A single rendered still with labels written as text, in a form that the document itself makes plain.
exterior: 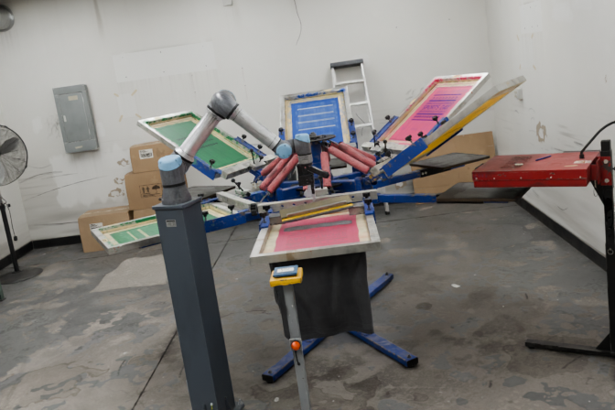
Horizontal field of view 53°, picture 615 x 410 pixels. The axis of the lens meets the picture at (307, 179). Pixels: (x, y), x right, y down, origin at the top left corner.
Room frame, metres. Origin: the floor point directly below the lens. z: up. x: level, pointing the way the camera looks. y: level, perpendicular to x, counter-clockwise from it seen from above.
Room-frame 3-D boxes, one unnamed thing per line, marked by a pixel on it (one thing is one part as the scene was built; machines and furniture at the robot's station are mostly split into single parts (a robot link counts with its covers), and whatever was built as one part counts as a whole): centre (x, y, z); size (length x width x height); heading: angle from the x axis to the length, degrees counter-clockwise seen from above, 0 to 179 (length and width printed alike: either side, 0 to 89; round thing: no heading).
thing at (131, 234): (3.69, 0.74, 1.05); 1.08 x 0.61 x 0.23; 117
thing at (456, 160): (4.39, -0.68, 0.91); 1.34 x 0.40 x 0.08; 117
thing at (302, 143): (3.25, 0.00, 1.38); 0.09 x 0.08 x 0.11; 90
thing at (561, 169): (3.31, -1.26, 1.06); 0.61 x 0.46 x 0.12; 57
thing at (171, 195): (3.11, 0.67, 1.25); 0.15 x 0.15 x 0.10
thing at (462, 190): (3.72, -0.63, 0.91); 1.34 x 0.40 x 0.08; 57
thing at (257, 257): (3.04, -0.01, 0.97); 0.79 x 0.58 x 0.04; 177
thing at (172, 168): (3.12, 0.67, 1.37); 0.13 x 0.12 x 0.14; 0
